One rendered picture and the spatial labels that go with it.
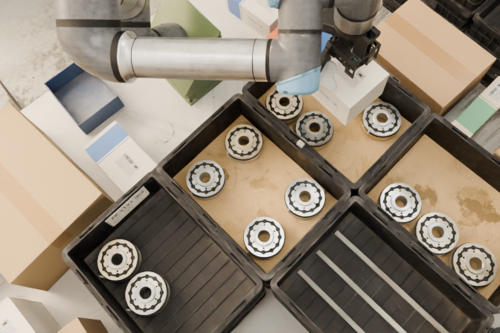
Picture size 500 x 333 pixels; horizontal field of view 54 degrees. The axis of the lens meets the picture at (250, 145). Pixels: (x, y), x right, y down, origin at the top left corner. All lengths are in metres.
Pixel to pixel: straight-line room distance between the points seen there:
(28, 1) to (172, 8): 1.58
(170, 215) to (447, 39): 0.91
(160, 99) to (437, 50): 0.84
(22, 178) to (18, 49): 1.50
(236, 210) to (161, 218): 0.20
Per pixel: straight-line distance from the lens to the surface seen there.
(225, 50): 0.85
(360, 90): 1.07
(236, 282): 1.26
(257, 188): 1.30
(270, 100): 1.36
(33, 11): 2.94
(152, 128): 1.56
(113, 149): 1.46
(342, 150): 1.34
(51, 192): 1.36
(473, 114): 1.47
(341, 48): 0.99
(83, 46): 0.93
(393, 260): 1.29
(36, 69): 2.72
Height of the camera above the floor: 2.07
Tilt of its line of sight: 68 degrees down
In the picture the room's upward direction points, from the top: 11 degrees counter-clockwise
